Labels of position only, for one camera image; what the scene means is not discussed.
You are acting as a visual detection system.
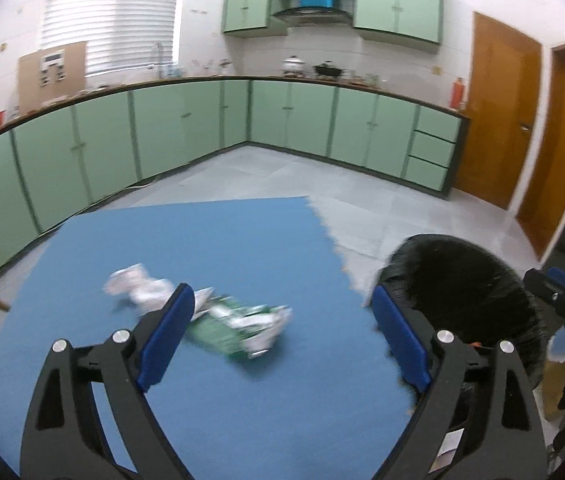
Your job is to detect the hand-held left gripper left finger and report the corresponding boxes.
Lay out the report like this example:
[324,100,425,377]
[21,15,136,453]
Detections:
[20,282,196,480]

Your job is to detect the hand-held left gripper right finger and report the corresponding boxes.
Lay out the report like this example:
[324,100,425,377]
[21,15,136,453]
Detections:
[371,284,549,480]

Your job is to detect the green snack packet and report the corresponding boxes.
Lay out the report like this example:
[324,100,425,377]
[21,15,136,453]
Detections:
[182,287,294,361]

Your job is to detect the black trash bin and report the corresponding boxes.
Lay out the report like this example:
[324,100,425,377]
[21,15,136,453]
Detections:
[362,233,548,471]

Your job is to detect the tan cardboard piece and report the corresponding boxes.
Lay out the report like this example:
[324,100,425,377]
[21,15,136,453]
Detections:
[543,332,565,421]

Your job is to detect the white crumpled plastic wrapper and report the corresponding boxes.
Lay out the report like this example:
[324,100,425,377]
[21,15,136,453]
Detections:
[103,262,178,318]

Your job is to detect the blue foam mat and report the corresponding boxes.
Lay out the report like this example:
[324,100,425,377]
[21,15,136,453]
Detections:
[0,196,425,480]

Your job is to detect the wooden door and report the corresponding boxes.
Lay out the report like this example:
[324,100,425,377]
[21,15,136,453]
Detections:
[455,10,544,211]
[515,37,565,261]

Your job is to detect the green lower kitchen cabinets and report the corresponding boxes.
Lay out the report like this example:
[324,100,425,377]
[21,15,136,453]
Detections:
[0,77,470,276]

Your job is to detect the green kitchen cabinets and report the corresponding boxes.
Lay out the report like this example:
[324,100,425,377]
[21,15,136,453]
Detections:
[0,77,470,276]
[221,0,444,55]

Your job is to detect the red fire extinguisher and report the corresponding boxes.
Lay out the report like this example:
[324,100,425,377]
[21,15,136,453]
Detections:
[449,76,465,111]

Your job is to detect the metal kitchen faucet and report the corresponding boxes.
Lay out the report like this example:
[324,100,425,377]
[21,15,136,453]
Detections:
[151,42,168,78]

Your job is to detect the brown cardboard box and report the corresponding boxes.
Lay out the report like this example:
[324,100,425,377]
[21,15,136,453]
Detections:
[16,41,87,111]

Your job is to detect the white cooking pot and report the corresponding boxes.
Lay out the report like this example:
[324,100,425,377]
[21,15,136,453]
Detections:
[282,55,307,77]

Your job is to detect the white window blind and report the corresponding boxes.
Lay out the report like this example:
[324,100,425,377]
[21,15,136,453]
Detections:
[40,0,180,76]

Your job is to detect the green upper kitchen cabinets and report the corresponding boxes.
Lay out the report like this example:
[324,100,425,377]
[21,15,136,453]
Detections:
[221,0,444,55]

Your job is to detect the range hood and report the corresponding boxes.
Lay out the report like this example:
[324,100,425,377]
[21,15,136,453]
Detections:
[270,5,354,28]

